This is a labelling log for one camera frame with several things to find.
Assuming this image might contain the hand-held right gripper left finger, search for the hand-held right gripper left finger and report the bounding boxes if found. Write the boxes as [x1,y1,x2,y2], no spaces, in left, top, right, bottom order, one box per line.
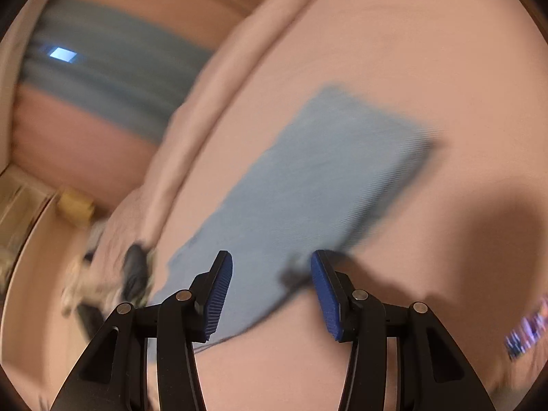
[49,250,233,411]

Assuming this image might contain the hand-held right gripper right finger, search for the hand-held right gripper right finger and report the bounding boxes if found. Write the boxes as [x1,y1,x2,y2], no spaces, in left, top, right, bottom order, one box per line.
[311,250,497,411]

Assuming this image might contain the light blue denim pants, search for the light blue denim pants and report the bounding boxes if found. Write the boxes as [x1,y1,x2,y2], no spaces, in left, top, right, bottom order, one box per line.
[148,85,437,339]

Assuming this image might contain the dark folded jeans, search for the dark folded jeans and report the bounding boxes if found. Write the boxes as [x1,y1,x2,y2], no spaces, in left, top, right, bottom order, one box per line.
[122,242,157,306]

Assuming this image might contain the white plaid pillow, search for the white plaid pillow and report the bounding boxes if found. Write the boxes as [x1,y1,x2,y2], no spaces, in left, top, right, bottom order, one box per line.
[61,218,126,316]

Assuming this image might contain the yellow box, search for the yellow box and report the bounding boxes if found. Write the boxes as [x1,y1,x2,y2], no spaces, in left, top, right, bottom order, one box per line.
[58,187,97,227]

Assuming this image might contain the pink duvet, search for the pink duvet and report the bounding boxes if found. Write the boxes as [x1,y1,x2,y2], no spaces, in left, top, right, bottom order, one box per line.
[92,0,343,283]

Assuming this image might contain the colourful printed item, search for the colourful printed item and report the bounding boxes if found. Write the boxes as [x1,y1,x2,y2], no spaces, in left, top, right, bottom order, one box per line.
[503,295,548,361]

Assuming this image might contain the beige furniture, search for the beige furniture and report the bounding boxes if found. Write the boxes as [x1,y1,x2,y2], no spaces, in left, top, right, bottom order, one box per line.
[0,166,57,275]

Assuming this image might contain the blue curtain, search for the blue curtain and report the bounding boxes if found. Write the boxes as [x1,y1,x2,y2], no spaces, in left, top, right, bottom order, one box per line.
[19,0,215,144]

